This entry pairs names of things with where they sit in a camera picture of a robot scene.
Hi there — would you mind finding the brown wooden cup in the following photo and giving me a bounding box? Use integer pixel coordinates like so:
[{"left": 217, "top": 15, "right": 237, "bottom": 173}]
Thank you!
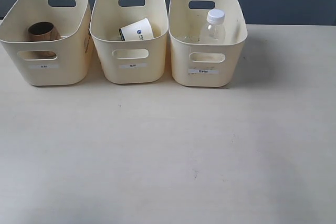
[{"left": 27, "top": 22, "right": 61, "bottom": 60}]

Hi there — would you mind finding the cream plastic bin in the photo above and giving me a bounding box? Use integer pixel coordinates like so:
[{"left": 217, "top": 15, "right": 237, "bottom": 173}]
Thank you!
[
  {"left": 90, "top": 0, "right": 169, "bottom": 84},
  {"left": 169, "top": 0, "right": 248, "bottom": 87},
  {"left": 1, "top": 0, "right": 94, "bottom": 86}
]

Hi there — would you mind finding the right cream plastic bin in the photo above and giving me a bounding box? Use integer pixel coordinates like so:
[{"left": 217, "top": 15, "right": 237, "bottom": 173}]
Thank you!
[{"left": 169, "top": 0, "right": 248, "bottom": 87}]

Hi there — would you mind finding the clear plastic bottle white cap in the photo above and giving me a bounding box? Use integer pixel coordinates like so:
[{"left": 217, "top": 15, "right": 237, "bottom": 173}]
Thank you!
[{"left": 199, "top": 9, "right": 225, "bottom": 45}]

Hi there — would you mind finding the left cream plastic bin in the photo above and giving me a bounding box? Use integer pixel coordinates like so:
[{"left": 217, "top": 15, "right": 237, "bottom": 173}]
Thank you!
[{"left": 1, "top": 0, "right": 94, "bottom": 86}]

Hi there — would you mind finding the white paper cup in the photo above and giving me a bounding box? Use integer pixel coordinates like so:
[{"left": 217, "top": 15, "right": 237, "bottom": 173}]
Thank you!
[{"left": 119, "top": 18, "right": 154, "bottom": 41}]

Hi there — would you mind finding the middle cream plastic bin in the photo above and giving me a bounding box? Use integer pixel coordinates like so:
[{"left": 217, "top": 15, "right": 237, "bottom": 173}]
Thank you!
[{"left": 90, "top": 0, "right": 169, "bottom": 84}]

